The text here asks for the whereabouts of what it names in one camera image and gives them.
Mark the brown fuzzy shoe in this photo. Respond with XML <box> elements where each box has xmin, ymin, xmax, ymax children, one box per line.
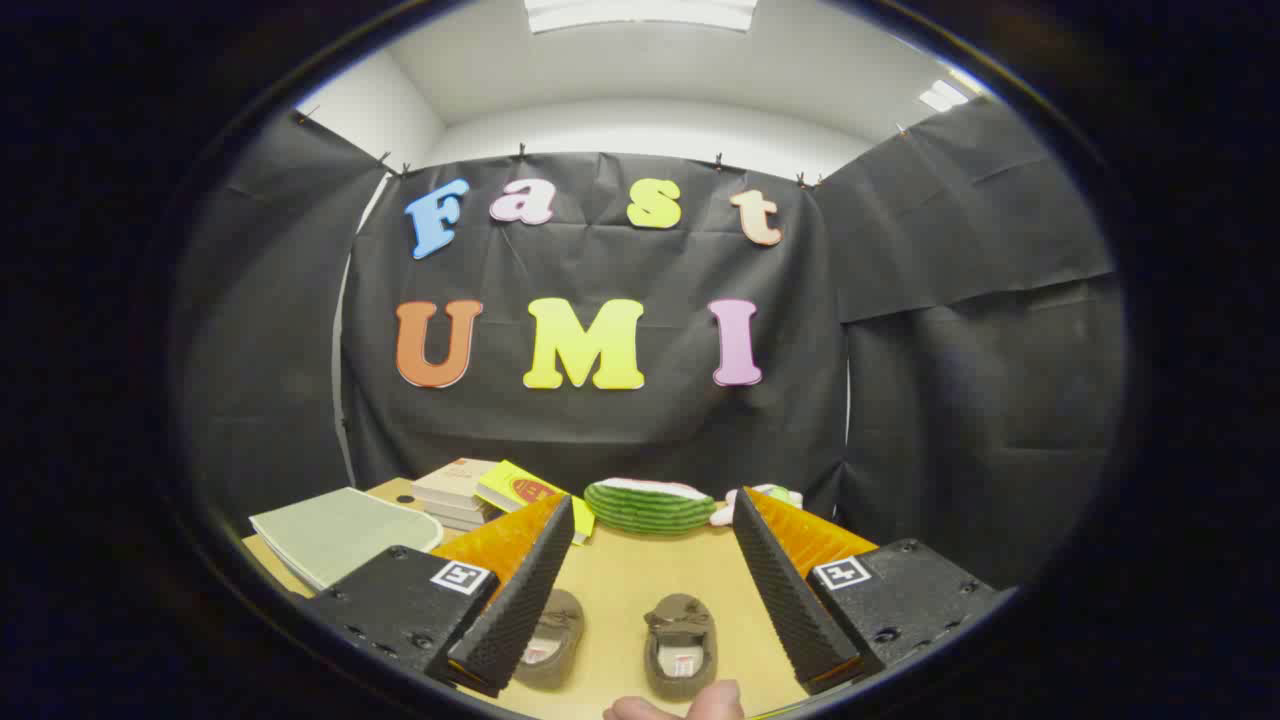
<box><xmin>643</xmin><ymin>594</ymin><xmax>718</xmax><ymax>701</ymax></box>
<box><xmin>515</xmin><ymin>588</ymin><xmax>586</xmax><ymax>691</ymax></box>

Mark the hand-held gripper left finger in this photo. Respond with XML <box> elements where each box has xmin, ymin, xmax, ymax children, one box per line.
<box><xmin>300</xmin><ymin>493</ymin><xmax>577</xmax><ymax>699</ymax></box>

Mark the pink and green plush toy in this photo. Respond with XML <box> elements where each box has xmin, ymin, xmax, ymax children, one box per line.
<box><xmin>710</xmin><ymin>484</ymin><xmax>803</xmax><ymax>528</ymax></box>

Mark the small ceiling light panel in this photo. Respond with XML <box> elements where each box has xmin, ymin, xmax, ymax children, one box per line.
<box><xmin>918</xmin><ymin>78</ymin><xmax>971</xmax><ymax>113</ymax></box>

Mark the long ceiling light panel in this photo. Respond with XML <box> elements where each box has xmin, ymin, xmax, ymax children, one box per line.
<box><xmin>524</xmin><ymin>0</ymin><xmax>759</xmax><ymax>34</ymax></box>

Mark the beige cover book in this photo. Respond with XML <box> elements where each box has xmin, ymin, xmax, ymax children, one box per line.
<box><xmin>412</xmin><ymin>458</ymin><xmax>501</xmax><ymax>511</ymax></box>

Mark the black backdrop cloth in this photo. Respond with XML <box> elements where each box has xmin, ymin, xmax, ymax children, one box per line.
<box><xmin>180</xmin><ymin>100</ymin><xmax>1126</xmax><ymax>591</ymax></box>

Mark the yellow book with red emblem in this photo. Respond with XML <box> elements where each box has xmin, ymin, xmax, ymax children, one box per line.
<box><xmin>475</xmin><ymin>460</ymin><xmax>596</xmax><ymax>546</ymax></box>

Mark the light green fabric storage box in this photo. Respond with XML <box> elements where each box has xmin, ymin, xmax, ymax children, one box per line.
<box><xmin>248</xmin><ymin>487</ymin><xmax>444</xmax><ymax>591</ymax></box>

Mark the watermelon slice plush toy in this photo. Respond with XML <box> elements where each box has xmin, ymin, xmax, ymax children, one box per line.
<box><xmin>584</xmin><ymin>478</ymin><xmax>717</xmax><ymax>536</ymax></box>

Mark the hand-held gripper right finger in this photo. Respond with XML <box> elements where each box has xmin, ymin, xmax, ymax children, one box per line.
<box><xmin>732</xmin><ymin>487</ymin><xmax>1011</xmax><ymax>696</ymax></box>

